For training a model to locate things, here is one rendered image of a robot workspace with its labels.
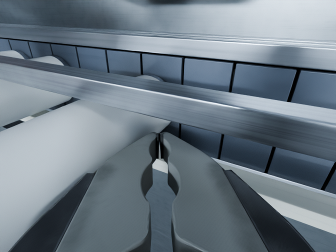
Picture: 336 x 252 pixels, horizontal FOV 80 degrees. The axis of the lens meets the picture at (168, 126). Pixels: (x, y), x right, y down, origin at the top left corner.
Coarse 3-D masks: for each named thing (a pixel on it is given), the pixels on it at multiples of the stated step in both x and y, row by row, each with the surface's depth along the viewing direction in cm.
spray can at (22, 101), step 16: (64, 64) 21; (0, 80) 16; (0, 96) 16; (16, 96) 17; (32, 96) 18; (48, 96) 20; (64, 96) 21; (0, 112) 16; (16, 112) 18; (32, 112) 19
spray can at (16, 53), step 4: (0, 52) 23; (4, 52) 23; (8, 52) 23; (12, 52) 23; (16, 52) 24; (20, 52) 24; (12, 56) 23; (16, 56) 23; (20, 56) 23; (24, 56) 24
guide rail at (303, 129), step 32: (0, 64) 12; (32, 64) 12; (96, 96) 10; (128, 96) 9; (160, 96) 8; (192, 96) 7; (224, 96) 7; (224, 128) 7; (256, 128) 7; (288, 128) 6; (320, 128) 6
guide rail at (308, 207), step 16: (160, 160) 16; (240, 176) 15; (256, 176) 15; (272, 192) 13; (288, 192) 13; (304, 192) 13; (288, 208) 13; (304, 208) 12; (320, 208) 12; (320, 224) 12
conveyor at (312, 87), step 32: (96, 64) 20; (128, 64) 18; (160, 64) 16; (192, 64) 15; (224, 64) 14; (256, 64) 14; (256, 96) 14; (288, 96) 14; (320, 96) 12; (192, 128) 18; (224, 160) 18; (256, 160) 16; (288, 160) 15; (320, 160) 14
